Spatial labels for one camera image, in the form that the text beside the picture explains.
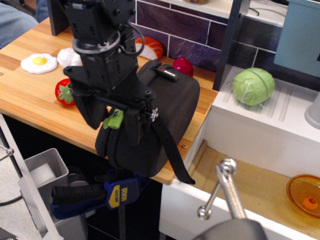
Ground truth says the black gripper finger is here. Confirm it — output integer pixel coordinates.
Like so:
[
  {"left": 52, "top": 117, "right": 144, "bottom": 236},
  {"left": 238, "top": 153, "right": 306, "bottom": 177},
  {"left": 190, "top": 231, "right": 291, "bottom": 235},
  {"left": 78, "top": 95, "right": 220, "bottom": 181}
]
[
  {"left": 72, "top": 92, "right": 109, "bottom": 130},
  {"left": 124, "top": 108, "right": 150, "bottom": 146}
]

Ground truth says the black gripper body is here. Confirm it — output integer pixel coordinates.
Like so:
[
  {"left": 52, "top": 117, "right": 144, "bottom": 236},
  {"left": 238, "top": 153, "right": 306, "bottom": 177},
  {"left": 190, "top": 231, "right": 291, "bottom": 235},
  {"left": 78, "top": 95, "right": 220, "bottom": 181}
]
[{"left": 63, "top": 50, "right": 159, "bottom": 121}]

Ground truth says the green zipper pull tab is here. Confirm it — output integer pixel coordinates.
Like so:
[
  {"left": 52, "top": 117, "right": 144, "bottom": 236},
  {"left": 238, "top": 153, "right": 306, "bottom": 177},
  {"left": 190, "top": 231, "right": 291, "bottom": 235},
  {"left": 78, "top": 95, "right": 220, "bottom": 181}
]
[{"left": 102, "top": 108, "right": 124, "bottom": 130}]

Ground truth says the black zipper bag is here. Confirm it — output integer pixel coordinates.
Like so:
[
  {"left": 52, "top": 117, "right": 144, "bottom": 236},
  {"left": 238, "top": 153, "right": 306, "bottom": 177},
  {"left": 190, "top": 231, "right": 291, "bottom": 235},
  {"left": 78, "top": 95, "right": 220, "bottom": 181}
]
[{"left": 95, "top": 59, "right": 200, "bottom": 185}]

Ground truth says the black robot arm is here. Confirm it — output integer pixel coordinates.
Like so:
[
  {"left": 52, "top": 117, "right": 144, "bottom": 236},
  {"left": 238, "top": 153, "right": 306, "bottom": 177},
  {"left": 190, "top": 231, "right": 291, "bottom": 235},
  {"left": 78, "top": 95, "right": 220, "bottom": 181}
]
[{"left": 63, "top": 0, "right": 156, "bottom": 146}]

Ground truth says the toy red tomato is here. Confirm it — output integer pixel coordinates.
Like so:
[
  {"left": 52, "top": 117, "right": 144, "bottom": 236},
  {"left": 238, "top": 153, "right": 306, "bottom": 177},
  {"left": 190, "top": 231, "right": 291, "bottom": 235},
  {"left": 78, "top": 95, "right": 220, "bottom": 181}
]
[{"left": 55, "top": 78, "right": 75, "bottom": 106}]

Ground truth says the toy salmon sushi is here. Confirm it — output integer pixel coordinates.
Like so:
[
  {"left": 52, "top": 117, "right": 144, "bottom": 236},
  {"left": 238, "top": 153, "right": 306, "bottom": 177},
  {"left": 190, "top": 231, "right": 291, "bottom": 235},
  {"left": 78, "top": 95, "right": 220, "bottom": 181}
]
[{"left": 139, "top": 36, "right": 164, "bottom": 60}]

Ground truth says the toy ice cream cone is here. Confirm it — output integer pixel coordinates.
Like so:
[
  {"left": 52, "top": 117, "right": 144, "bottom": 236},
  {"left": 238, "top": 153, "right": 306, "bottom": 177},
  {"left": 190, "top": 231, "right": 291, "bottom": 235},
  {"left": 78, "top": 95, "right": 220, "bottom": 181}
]
[{"left": 57, "top": 48, "right": 83, "bottom": 68}]

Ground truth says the blue Irwin quick clamp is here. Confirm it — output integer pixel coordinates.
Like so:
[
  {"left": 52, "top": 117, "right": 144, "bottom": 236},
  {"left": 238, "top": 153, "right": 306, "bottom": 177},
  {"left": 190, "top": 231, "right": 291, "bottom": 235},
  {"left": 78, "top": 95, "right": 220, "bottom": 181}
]
[{"left": 51, "top": 169, "right": 151, "bottom": 220}]

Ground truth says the toy dark red fruit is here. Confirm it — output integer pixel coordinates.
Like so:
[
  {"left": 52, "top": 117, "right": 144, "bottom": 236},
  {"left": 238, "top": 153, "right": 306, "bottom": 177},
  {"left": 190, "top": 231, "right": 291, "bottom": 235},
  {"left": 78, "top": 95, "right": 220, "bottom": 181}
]
[{"left": 172, "top": 57, "right": 194, "bottom": 77}]

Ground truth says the toy fried egg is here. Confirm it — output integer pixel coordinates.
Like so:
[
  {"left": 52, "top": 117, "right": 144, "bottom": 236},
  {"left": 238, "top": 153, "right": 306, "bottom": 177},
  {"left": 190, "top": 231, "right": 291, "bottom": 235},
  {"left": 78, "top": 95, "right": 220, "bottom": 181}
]
[{"left": 20, "top": 53, "right": 58, "bottom": 75}]

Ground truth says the grey plastic bin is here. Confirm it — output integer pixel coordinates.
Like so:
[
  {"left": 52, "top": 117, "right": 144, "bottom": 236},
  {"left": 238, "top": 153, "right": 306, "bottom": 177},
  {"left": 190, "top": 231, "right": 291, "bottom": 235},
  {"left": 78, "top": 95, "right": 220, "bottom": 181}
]
[{"left": 24, "top": 148, "right": 69, "bottom": 205}]

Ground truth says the chrome toy faucet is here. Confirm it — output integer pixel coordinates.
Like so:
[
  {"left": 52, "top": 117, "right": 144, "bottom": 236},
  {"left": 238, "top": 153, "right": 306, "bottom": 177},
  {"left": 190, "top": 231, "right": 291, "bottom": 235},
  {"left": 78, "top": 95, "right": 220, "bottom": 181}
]
[{"left": 197, "top": 158, "right": 247, "bottom": 220}]

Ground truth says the toy green cabbage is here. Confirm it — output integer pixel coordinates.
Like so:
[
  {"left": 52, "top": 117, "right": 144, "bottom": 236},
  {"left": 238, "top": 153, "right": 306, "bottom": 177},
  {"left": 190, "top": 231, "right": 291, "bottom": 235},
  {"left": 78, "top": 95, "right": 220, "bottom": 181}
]
[{"left": 232, "top": 67, "right": 276, "bottom": 107}]

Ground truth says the white toy sink unit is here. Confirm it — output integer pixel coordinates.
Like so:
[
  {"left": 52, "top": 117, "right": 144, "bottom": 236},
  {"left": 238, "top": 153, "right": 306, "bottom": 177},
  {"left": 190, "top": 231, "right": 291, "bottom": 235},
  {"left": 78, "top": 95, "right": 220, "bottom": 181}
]
[{"left": 159, "top": 67, "right": 320, "bottom": 240}]

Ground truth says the grey cup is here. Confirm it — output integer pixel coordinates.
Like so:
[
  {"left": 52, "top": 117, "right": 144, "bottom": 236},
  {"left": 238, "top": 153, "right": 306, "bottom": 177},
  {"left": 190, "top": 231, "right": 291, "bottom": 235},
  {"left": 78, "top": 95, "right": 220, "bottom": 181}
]
[{"left": 304, "top": 92, "right": 320, "bottom": 130}]

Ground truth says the teal cabinet box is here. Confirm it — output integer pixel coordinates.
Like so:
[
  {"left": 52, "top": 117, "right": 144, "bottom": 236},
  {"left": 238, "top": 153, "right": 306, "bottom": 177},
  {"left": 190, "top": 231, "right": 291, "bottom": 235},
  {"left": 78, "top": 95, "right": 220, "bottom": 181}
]
[{"left": 274, "top": 0, "right": 320, "bottom": 77}]

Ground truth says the orange plastic bowl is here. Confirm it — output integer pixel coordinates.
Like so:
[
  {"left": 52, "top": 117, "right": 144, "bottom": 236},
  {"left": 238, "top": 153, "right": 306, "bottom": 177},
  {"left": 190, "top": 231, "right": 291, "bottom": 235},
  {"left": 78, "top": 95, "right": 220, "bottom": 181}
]
[{"left": 286, "top": 174, "right": 320, "bottom": 220}]

